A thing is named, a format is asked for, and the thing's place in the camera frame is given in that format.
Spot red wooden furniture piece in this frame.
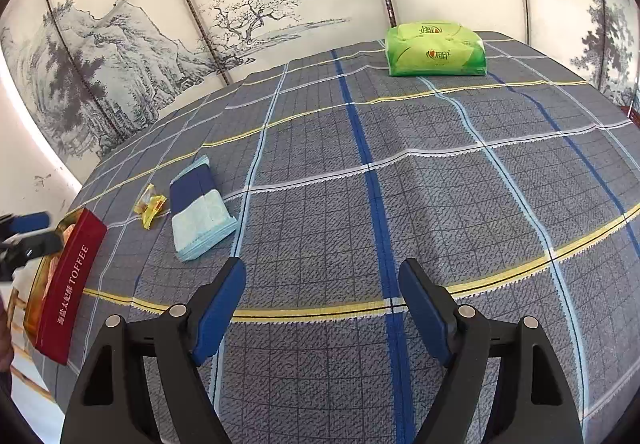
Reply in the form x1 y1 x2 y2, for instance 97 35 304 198
620 96 640 129

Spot grey plaid tablecloth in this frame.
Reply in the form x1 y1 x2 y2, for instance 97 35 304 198
37 31 640 444

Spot wooden chair frame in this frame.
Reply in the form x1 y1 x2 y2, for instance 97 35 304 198
7 286 51 395

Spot green tissue pack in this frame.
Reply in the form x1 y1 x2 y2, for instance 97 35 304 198
385 22 487 77

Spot blue and white tissue pack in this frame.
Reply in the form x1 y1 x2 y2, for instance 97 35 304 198
169 156 238 262

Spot ink landscape folding screen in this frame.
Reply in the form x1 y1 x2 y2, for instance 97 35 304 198
0 0 640 175

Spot yellow wrapped candy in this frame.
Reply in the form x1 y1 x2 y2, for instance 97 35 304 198
132 184 168 229

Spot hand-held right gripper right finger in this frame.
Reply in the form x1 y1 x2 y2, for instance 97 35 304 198
398 258 583 444

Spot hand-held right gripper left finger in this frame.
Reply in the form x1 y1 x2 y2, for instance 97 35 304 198
60 256 247 444

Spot red toffee box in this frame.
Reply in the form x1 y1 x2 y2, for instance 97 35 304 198
22 208 108 366

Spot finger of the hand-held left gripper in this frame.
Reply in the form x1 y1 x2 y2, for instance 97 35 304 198
0 228 65 281
0 211 51 239

